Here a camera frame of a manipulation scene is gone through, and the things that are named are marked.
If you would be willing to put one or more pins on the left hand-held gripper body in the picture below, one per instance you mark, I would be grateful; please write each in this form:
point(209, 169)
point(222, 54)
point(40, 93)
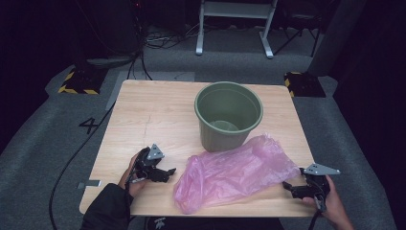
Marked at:
point(146, 166)

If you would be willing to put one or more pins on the person's left hand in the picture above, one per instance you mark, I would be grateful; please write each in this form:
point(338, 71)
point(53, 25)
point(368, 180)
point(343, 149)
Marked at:
point(131, 185)

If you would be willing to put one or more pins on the person's right hand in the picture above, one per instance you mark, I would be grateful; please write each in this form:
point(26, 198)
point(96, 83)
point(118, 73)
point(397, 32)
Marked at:
point(333, 204)

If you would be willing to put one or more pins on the pink plastic bag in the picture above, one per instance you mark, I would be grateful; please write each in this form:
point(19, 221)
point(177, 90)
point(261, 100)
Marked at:
point(230, 172)

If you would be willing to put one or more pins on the black tripod stand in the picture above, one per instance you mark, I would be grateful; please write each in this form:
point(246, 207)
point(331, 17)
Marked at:
point(300, 28)

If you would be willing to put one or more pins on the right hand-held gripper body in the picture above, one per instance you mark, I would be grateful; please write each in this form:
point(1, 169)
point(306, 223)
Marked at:
point(317, 185)

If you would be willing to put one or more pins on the white metal desk frame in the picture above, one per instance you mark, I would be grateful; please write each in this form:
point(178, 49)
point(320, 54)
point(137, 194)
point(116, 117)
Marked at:
point(234, 9)

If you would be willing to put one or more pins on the yellow black striped stand base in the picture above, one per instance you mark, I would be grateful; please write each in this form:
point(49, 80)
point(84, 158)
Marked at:
point(81, 81)
point(304, 84)

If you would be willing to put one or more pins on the grey tape strip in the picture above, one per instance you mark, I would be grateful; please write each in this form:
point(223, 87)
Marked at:
point(91, 183)

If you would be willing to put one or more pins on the green plastic bucket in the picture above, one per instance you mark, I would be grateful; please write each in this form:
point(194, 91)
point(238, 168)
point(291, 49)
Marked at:
point(220, 140)

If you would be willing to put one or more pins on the grey stand column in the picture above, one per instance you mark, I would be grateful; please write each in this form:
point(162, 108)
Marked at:
point(335, 38)

